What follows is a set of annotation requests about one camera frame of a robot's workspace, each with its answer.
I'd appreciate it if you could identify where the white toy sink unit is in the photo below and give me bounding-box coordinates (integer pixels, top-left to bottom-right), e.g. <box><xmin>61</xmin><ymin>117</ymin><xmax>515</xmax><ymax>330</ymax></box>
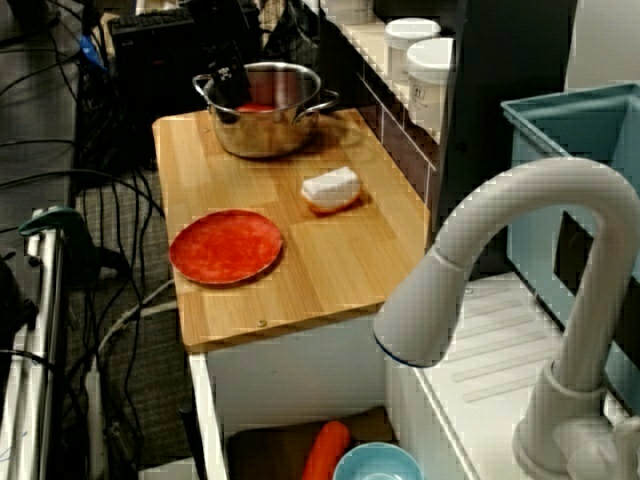
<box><xmin>188</xmin><ymin>272</ymin><xmax>640</xmax><ymax>480</ymax></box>

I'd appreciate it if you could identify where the orange toy carrot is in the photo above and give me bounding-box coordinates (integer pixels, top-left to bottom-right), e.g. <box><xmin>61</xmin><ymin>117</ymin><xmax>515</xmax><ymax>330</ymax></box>
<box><xmin>301</xmin><ymin>421</ymin><xmax>352</xmax><ymax>480</ymax></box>

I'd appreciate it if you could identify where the green clamp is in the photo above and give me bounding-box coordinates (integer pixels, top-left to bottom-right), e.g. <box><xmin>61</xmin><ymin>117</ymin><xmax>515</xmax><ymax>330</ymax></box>
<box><xmin>18</xmin><ymin>207</ymin><xmax>101</xmax><ymax>281</ymax></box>

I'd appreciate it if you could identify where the white cable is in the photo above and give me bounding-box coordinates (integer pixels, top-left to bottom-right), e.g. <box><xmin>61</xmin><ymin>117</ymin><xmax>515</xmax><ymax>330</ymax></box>
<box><xmin>97</xmin><ymin>279</ymin><xmax>179</xmax><ymax>356</ymax></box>

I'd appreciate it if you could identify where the black computer case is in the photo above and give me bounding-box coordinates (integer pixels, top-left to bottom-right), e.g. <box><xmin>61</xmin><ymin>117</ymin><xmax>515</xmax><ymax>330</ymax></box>
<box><xmin>109</xmin><ymin>12</ymin><xmax>216</xmax><ymax>166</ymax></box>

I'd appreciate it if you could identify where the stainless steel pot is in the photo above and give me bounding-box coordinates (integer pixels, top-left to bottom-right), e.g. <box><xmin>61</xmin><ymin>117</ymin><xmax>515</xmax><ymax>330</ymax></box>
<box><xmin>192</xmin><ymin>62</ymin><xmax>341</xmax><ymax>160</ymax></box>

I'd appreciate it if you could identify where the light blue bowl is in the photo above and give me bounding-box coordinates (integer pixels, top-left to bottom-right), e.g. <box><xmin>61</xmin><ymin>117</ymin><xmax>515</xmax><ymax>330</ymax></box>
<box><xmin>332</xmin><ymin>442</ymin><xmax>425</xmax><ymax>480</ymax></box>

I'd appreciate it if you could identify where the blue cable tag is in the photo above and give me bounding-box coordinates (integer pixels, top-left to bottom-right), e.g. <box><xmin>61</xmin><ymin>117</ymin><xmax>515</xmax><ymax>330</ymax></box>
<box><xmin>79</xmin><ymin>34</ymin><xmax>109</xmax><ymax>74</ymax></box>

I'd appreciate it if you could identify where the light blue plastic bin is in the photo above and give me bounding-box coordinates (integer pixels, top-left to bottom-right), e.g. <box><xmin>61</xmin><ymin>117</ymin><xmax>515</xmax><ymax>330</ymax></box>
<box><xmin>501</xmin><ymin>83</ymin><xmax>640</xmax><ymax>416</ymax></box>

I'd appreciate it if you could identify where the grey toy faucet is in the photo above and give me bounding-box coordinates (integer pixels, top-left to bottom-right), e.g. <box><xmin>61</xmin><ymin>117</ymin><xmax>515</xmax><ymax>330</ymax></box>
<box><xmin>373</xmin><ymin>158</ymin><xmax>640</xmax><ymax>480</ymax></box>

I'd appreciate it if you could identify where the beige tiled shelf ledge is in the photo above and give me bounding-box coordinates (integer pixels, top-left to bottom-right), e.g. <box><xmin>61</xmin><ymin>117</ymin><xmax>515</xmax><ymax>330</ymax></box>
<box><xmin>339</xmin><ymin>22</ymin><xmax>454</xmax><ymax>146</ymax></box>

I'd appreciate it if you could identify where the orange round plate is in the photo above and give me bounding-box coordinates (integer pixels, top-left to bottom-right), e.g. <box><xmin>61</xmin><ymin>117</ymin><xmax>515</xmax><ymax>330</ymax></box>
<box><xmin>168</xmin><ymin>209</ymin><xmax>285</xmax><ymax>287</ymax></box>

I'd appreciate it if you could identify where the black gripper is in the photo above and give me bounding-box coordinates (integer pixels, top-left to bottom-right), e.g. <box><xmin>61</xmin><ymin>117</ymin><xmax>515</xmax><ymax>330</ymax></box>
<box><xmin>179</xmin><ymin>0</ymin><xmax>254</xmax><ymax>110</ymax></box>

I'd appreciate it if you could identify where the silver aluminium frame rail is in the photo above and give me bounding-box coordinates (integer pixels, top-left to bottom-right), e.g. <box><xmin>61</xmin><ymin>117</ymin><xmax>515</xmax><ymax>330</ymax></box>
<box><xmin>0</xmin><ymin>214</ymin><xmax>69</xmax><ymax>480</ymax></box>

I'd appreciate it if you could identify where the white lidded jar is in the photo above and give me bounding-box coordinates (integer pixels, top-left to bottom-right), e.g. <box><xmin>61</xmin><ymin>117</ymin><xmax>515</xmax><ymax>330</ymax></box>
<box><xmin>384</xmin><ymin>18</ymin><xmax>442</xmax><ymax>84</ymax></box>
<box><xmin>405</xmin><ymin>38</ymin><xmax>457</xmax><ymax>136</ymax></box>

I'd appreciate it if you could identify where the dark grey upright panel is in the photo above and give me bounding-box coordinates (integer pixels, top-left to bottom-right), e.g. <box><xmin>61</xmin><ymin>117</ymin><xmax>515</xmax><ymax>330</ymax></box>
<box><xmin>434</xmin><ymin>0</ymin><xmax>579</xmax><ymax>236</ymax></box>

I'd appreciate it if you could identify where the white topped bread piece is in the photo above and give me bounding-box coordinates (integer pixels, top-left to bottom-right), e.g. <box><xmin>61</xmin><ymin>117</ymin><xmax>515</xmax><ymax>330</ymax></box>
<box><xmin>300</xmin><ymin>167</ymin><xmax>363</xmax><ymax>217</ymax></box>

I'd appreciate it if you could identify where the black cable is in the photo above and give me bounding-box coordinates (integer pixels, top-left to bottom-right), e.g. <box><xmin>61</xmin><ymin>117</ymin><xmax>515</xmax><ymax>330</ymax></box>
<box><xmin>0</xmin><ymin>168</ymin><xmax>169</xmax><ymax>221</ymax></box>
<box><xmin>0</xmin><ymin>138</ymin><xmax>76</xmax><ymax>151</ymax></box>

